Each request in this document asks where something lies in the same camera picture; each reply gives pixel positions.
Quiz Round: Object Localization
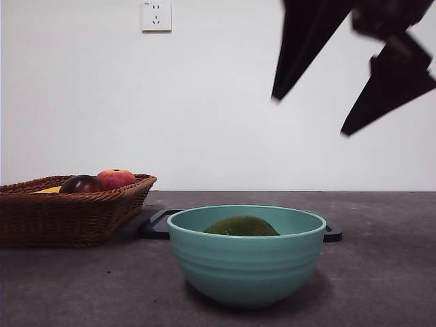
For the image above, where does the red yellow apple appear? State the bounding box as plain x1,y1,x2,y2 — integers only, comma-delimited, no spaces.
96,168,137,191

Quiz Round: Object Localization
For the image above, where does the brown wicker basket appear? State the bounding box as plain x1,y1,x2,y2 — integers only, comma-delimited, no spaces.
0,174,157,249

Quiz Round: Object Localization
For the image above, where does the green avocado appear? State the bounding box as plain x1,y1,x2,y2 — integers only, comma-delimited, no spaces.
203,215,281,236

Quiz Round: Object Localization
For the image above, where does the black rectangular tray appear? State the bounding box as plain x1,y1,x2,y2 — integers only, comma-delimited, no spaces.
138,208,344,243

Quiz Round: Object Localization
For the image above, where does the dark red apple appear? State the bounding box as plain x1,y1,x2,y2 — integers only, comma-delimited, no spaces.
59,174,104,194

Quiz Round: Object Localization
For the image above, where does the teal ceramic bowl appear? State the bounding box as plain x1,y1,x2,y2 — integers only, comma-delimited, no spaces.
166,204,327,310

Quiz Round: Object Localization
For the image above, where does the white wall socket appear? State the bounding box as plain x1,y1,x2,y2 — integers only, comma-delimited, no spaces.
142,0,172,33

